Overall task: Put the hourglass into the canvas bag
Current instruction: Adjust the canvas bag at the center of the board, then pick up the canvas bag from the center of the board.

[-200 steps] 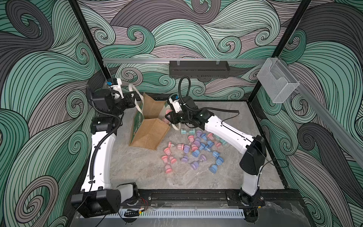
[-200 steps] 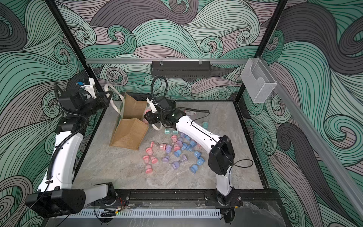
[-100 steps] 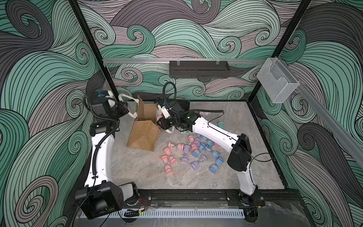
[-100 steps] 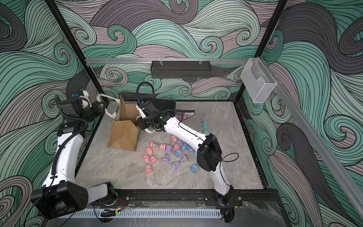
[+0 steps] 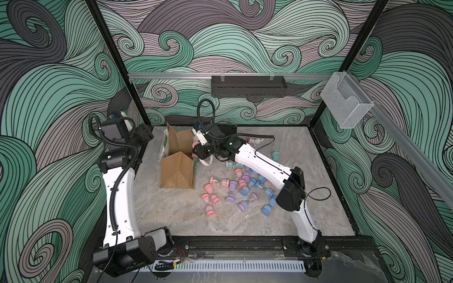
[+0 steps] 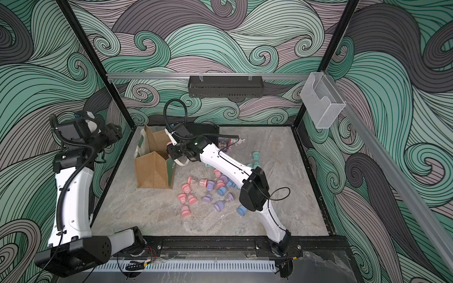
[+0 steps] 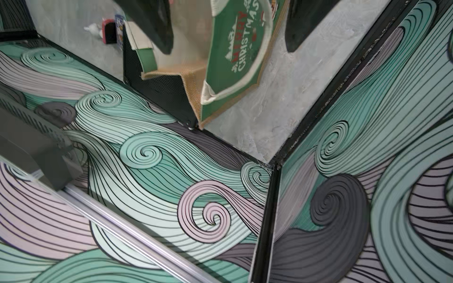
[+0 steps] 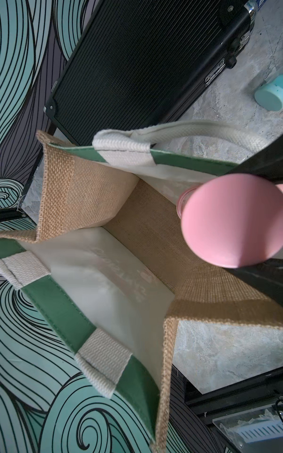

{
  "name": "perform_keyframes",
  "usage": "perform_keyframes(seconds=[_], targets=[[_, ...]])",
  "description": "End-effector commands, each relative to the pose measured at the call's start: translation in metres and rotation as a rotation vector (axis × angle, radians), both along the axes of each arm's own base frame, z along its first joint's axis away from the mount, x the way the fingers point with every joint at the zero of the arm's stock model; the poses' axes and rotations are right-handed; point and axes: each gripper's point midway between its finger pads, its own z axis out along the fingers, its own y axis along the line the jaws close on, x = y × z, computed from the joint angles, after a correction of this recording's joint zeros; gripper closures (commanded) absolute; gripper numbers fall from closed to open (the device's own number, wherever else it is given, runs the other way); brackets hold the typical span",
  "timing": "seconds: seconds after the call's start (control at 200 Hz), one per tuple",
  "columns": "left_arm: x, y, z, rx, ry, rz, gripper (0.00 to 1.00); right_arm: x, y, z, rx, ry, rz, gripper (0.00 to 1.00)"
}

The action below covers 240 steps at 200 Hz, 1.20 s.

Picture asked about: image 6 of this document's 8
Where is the pink hourglass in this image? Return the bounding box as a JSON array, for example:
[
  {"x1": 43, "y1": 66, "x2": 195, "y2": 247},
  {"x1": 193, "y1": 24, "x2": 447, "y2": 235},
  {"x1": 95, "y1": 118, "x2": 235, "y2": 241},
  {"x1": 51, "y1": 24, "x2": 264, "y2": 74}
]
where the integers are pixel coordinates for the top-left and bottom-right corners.
[
  {"x1": 178, "y1": 193, "x2": 198, "y2": 217},
  {"x1": 187, "y1": 176, "x2": 208, "y2": 187}
]

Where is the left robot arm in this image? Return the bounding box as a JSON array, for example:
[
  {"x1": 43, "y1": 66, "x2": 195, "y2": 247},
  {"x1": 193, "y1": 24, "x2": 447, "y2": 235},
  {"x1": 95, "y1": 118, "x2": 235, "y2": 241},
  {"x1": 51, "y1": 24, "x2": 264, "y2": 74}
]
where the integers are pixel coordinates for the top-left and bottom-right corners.
[{"x1": 34, "y1": 111, "x2": 146, "y2": 278}]

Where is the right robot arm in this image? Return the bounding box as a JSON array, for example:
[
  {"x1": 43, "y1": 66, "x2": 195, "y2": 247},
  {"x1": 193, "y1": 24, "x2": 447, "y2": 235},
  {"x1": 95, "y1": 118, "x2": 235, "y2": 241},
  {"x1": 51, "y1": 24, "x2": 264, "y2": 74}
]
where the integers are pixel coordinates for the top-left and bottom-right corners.
[{"x1": 163, "y1": 99, "x2": 291, "y2": 257}]

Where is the purple hourglass front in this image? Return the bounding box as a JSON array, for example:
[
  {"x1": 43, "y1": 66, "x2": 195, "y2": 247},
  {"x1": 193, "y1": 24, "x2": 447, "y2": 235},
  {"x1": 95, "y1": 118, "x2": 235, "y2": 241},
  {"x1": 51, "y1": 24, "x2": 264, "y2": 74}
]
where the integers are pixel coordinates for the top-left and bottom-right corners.
[{"x1": 213, "y1": 193, "x2": 234, "y2": 212}]

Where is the blue hourglass front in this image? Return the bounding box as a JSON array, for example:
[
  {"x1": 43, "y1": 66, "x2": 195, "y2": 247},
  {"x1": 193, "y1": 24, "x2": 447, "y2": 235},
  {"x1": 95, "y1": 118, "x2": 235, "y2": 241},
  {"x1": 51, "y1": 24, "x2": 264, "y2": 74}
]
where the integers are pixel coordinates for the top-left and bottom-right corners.
[{"x1": 236, "y1": 205, "x2": 248, "y2": 217}]

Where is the black ribbed case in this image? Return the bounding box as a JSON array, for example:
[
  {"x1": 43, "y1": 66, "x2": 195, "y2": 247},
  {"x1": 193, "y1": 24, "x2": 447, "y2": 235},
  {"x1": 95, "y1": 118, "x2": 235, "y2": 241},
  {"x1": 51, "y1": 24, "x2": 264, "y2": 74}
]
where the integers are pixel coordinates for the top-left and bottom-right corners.
[{"x1": 172, "y1": 123, "x2": 219, "y2": 143}]

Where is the blue card box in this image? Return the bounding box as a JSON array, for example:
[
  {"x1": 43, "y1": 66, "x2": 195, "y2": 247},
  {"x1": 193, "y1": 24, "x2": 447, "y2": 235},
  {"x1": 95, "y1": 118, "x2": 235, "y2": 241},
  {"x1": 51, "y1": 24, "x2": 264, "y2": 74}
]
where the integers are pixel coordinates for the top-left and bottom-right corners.
[{"x1": 218, "y1": 139, "x2": 230, "y2": 150}]

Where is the white rabbit figurine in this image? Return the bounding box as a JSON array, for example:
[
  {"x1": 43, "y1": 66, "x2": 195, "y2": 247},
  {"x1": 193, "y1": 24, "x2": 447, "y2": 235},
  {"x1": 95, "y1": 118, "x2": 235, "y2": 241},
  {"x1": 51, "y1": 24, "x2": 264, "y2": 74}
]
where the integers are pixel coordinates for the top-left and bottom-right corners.
[{"x1": 232, "y1": 139, "x2": 247, "y2": 146}]

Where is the black wall tray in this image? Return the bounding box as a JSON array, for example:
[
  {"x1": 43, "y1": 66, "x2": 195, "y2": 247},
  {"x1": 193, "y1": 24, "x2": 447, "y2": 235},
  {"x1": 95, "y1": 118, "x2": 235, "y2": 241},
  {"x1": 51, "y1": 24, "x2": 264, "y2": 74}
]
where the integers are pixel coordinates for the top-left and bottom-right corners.
[{"x1": 188, "y1": 76, "x2": 264, "y2": 99}]

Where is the aluminium wall rail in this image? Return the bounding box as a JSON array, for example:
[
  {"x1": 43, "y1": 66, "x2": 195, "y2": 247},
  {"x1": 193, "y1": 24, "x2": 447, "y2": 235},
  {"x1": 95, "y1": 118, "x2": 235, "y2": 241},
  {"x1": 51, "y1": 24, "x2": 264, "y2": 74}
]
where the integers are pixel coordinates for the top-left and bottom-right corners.
[{"x1": 106, "y1": 72, "x2": 310, "y2": 81}]

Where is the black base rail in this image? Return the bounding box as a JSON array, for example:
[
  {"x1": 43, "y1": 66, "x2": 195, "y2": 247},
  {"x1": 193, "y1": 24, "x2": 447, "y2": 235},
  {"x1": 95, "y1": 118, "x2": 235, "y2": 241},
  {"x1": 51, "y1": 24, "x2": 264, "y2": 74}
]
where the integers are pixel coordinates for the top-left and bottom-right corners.
[{"x1": 74, "y1": 235, "x2": 351, "y2": 252}]

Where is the white slotted cable duct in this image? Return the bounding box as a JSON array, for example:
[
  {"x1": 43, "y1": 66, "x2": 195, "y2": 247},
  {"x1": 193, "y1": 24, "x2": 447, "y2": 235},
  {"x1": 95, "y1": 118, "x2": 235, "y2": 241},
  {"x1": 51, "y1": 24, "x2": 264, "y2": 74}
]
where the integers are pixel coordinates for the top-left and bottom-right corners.
[{"x1": 94, "y1": 259, "x2": 276, "y2": 272}]

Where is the clear plastic wall box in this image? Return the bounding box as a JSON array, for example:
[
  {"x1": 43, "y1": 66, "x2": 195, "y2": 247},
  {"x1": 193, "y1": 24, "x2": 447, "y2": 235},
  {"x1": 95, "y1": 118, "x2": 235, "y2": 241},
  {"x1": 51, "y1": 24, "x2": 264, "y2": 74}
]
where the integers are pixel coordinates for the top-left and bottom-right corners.
[{"x1": 300, "y1": 72, "x2": 346, "y2": 129}]

